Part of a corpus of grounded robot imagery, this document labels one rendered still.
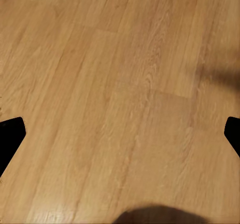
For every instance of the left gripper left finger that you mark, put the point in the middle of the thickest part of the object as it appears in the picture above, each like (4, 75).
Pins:
(12, 133)

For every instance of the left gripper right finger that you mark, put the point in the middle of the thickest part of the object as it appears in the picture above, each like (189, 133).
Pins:
(232, 133)

